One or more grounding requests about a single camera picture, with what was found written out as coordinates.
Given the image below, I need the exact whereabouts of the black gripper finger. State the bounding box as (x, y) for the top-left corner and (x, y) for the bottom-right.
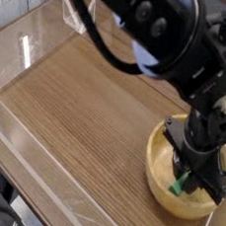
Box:
(183, 173), (199, 194)
(172, 150), (189, 179)

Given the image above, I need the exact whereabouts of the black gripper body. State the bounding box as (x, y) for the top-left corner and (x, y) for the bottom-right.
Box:
(164, 117), (226, 205)

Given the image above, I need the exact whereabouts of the green rectangular block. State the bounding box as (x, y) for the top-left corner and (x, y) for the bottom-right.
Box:
(168, 172), (189, 197)

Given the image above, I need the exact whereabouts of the brown wooden bowl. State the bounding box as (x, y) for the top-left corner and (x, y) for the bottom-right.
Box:
(145, 120), (217, 220)

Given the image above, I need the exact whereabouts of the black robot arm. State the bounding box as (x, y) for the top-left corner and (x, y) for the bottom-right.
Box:
(71, 0), (226, 203)

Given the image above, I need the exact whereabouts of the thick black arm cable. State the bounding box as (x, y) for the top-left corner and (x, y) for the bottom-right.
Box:
(52, 0), (152, 77)

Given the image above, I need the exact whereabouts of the black metal base plate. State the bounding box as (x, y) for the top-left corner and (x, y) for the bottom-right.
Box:
(0, 193), (23, 226)

